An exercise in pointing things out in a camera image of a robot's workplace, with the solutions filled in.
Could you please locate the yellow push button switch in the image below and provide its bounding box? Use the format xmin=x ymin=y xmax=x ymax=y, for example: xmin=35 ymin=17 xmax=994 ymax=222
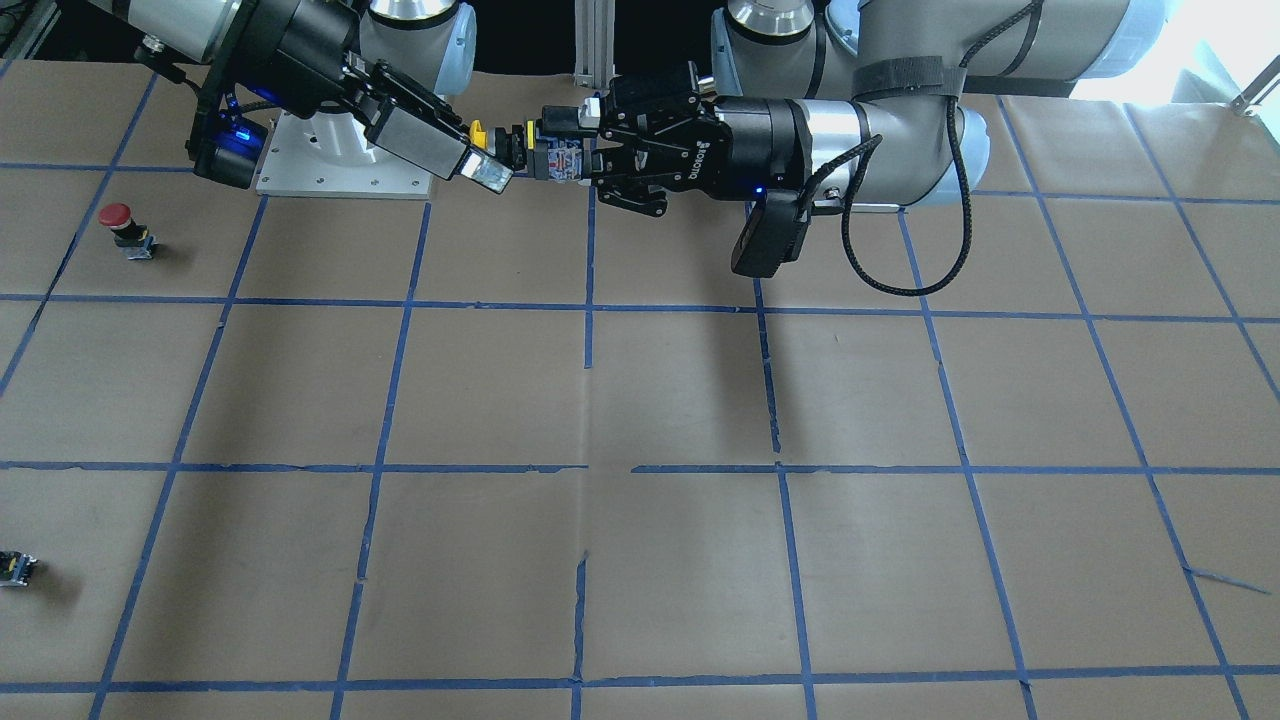
xmin=468 ymin=119 xmax=590 ymax=184

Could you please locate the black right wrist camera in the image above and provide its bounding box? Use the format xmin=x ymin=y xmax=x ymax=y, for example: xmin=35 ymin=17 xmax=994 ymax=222
xmin=186 ymin=88 xmax=268 ymax=190

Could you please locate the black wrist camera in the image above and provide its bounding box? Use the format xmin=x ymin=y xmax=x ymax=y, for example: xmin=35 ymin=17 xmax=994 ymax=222
xmin=730 ymin=188 xmax=810 ymax=279
xmin=186 ymin=88 xmax=268 ymax=190

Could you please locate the red push button switch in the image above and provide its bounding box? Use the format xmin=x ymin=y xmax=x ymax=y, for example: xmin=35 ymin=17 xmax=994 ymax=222
xmin=97 ymin=202 xmax=156 ymax=261

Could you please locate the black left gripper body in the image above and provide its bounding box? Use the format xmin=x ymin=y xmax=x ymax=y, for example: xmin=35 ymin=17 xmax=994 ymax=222
xmin=640 ymin=97 xmax=808 ymax=201

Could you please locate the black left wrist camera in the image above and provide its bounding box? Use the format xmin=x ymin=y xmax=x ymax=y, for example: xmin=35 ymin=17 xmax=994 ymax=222
xmin=730 ymin=188 xmax=810 ymax=279

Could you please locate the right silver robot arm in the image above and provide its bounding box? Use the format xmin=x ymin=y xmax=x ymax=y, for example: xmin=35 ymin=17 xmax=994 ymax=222
xmin=99 ymin=1 xmax=513 ymax=193

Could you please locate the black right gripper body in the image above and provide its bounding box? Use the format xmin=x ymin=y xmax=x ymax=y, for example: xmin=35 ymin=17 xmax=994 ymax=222
xmin=221 ymin=1 xmax=360 ymax=118

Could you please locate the small black contact block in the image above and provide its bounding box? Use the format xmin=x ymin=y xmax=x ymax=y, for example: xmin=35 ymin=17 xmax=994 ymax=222
xmin=0 ymin=550 xmax=40 ymax=588

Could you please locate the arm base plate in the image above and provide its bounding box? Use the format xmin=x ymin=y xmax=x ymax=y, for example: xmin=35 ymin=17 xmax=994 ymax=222
xmin=253 ymin=111 xmax=433 ymax=201

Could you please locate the aluminium frame post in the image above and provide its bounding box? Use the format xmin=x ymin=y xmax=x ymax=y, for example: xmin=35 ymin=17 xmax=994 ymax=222
xmin=573 ymin=0 xmax=616 ymax=90

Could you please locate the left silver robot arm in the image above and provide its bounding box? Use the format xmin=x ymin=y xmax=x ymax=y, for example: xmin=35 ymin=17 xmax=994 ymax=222
xmin=570 ymin=1 xmax=1170 ymax=217

